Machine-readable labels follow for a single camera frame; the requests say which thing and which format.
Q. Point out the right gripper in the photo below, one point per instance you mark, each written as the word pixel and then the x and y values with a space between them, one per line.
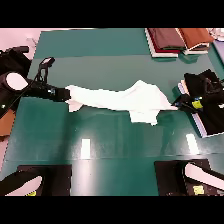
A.
pixel 185 103

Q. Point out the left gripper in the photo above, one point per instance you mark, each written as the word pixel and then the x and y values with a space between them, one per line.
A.
pixel 60 94

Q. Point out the white shirt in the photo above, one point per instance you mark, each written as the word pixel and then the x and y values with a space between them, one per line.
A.
pixel 140 98

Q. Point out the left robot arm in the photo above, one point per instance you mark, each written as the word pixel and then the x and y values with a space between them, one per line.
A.
pixel 13 66

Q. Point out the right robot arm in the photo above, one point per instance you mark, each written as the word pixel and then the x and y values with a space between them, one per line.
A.
pixel 206 176

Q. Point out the pale lilac garment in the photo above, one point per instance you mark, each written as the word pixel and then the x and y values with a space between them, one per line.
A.
pixel 200 128

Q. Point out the black garment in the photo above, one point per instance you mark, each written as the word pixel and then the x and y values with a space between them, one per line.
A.
pixel 213 120

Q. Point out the red garment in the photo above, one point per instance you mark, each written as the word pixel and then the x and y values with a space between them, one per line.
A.
pixel 166 51

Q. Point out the dark grey garment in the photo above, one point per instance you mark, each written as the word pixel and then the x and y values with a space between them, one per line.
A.
pixel 200 48

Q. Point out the mauve brown garment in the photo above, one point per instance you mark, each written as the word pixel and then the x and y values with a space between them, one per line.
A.
pixel 166 38

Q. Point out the orange garment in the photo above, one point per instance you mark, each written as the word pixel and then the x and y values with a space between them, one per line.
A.
pixel 196 36

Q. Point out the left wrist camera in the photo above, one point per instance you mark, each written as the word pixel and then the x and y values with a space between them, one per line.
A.
pixel 46 62

